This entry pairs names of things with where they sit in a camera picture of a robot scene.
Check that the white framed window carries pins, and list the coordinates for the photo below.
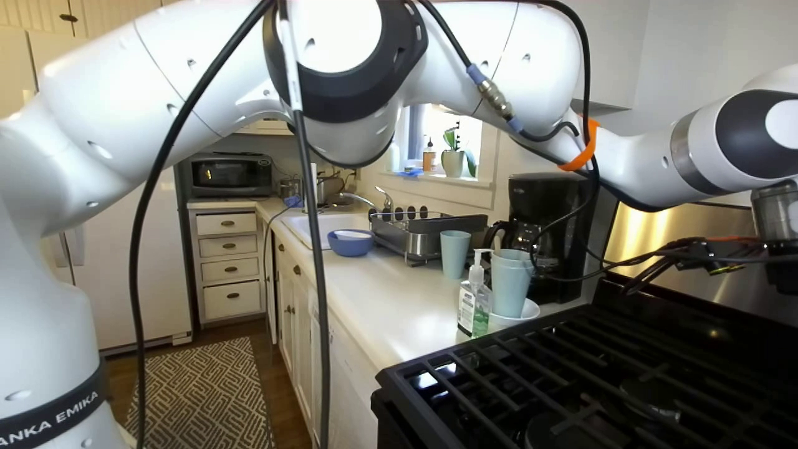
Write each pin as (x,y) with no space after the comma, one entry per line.
(431,126)

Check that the white refrigerator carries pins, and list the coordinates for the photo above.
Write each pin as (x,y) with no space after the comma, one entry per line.
(133,275)

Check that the black microwave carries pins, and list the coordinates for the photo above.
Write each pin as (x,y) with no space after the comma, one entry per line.
(226,174)

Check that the black gas stove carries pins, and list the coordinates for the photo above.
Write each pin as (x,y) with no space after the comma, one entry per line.
(632,375)

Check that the plant in white pot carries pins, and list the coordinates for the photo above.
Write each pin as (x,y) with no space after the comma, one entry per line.
(453,157)

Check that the chrome faucet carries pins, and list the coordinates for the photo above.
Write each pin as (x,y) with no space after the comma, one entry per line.
(365,198)

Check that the white base cabinet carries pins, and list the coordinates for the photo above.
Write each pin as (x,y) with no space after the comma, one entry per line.
(295,332)

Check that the white sink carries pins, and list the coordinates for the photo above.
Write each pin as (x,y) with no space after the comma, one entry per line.
(327,224)

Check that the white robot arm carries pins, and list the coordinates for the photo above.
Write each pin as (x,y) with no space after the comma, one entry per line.
(125,126)

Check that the white drawer unit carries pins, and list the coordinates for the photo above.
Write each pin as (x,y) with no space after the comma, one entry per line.
(226,264)

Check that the black coffee maker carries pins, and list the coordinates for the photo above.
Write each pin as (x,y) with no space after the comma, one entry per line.
(552,214)

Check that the blue cloth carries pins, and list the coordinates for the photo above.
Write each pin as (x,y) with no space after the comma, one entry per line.
(293,202)

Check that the green hand sanitizer bottle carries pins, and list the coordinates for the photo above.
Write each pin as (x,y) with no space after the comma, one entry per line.
(473,308)

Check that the teal cup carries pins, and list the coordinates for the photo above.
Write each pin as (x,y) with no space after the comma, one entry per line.
(453,252)

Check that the patterned grey rug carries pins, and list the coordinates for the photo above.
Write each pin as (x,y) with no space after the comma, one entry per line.
(208,400)

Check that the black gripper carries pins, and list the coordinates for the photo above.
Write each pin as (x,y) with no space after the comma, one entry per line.
(785,264)

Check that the blue bowl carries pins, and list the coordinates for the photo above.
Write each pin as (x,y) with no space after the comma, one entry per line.
(350,242)

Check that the light blue cup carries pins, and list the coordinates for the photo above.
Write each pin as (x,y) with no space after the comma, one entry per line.
(508,282)

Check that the orange soap bottle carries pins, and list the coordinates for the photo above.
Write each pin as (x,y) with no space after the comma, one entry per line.
(430,157)

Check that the blue sponge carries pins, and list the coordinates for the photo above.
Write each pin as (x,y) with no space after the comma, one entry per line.
(408,172)

